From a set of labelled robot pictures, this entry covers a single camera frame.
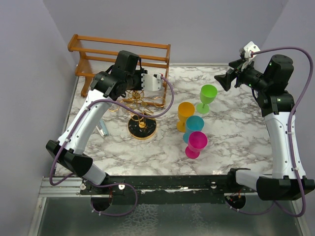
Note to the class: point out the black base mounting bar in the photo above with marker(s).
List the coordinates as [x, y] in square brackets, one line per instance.
[159, 190]

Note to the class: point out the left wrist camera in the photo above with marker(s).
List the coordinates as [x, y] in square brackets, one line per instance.
[151, 82]

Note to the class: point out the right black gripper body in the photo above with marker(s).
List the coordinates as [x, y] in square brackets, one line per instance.
[233, 73]

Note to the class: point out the blue plastic goblet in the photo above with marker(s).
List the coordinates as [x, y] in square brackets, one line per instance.
[193, 123]

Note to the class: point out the gold wire wine glass rack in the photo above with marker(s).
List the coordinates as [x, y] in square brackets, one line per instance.
[139, 127]

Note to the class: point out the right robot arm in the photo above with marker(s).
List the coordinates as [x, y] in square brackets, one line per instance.
[288, 180]

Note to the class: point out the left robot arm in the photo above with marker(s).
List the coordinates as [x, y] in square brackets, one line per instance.
[86, 118]

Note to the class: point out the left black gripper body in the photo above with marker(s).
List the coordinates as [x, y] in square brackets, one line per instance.
[134, 81]

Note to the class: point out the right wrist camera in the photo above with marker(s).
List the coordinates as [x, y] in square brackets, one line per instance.
[246, 53]

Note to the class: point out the pink plastic goblet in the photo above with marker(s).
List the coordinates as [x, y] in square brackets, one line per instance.
[197, 141]

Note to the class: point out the orange plastic goblet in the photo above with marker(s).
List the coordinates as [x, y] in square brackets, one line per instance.
[185, 110]

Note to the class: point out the green plastic goblet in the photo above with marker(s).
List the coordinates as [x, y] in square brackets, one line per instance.
[207, 95]

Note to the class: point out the wooden dish rack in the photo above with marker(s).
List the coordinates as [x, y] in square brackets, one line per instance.
[93, 61]

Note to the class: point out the small blue white packet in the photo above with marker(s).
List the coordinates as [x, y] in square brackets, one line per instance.
[101, 127]

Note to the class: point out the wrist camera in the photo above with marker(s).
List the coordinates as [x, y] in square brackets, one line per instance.
[151, 82]
[246, 53]

